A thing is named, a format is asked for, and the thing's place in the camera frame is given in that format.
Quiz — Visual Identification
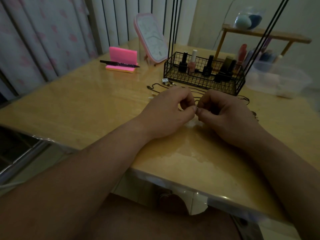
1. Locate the person's leg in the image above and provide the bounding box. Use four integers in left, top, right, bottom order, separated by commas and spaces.
85, 192, 242, 240

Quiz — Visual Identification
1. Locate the dark olive nail polish bottle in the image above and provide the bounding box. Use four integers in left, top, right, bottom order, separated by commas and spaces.
214, 56, 237, 82

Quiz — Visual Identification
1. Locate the pink sticky note pad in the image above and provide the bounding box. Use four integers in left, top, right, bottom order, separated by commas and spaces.
105, 46, 138, 73

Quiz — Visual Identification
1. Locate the small clear plastic bag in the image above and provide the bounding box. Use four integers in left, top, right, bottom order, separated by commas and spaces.
184, 119, 206, 128

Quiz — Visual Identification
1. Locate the person's right forearm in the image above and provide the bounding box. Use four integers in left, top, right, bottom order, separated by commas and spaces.
239, 130, 320, 240

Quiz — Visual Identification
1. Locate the black cord necklace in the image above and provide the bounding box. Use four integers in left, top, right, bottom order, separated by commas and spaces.
147, 83, 251, 106

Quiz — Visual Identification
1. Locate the person's left hand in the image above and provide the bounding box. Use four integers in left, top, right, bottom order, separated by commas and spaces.
136, 87, 198, 141

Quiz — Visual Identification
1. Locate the pink framed standing mirror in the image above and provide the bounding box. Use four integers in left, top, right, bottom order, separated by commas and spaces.
133, 12, 169, 64

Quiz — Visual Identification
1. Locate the clear jar of makeup sponges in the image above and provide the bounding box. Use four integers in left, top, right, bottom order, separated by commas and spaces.
233, 7, 266, 30

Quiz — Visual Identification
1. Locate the black pen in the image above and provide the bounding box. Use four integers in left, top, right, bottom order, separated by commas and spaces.
100, 60, 141, 68

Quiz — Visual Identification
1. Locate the clear plastic storage box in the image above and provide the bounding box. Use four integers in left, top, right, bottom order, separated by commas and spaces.
245, 60, 312, 99

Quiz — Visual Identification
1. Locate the pink patterned curtain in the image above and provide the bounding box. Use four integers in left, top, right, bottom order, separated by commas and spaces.
0, 0, 98, 101

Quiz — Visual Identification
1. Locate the clear plastic table cover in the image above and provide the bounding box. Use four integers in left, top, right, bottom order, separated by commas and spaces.
0, 38, 320, 226

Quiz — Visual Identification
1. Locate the pink nail polish bottle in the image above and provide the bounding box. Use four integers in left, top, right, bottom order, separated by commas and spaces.
188, 49, 198, 75

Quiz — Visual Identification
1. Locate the black wire basket with handle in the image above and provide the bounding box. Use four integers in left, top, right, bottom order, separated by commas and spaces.
163, 0, 292, 96

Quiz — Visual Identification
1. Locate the black nail polish bottle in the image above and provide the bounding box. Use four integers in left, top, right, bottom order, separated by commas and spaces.
202, 55, 215, 77
178, 52, 188, 73

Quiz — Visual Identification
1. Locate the person's right hand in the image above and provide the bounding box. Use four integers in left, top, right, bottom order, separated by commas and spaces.
196, 89, 264, 148

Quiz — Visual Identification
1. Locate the person's left forearm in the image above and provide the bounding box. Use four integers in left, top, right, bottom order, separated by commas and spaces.
0, 117, 152, 240

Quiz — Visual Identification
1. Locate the blue cosmetic bottle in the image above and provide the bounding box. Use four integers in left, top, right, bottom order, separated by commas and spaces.
259, 49, 275, 63

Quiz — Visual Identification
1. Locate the metal frame bar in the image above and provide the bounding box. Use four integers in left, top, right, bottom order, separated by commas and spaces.
0, 139, 52, 184

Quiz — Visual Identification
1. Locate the red cosmetic bottle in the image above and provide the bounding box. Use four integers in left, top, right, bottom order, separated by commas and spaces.
237, 44, 248, 63

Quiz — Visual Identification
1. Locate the wooden shelf rack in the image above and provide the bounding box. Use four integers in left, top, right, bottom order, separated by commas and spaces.
214, 24, 312, 63

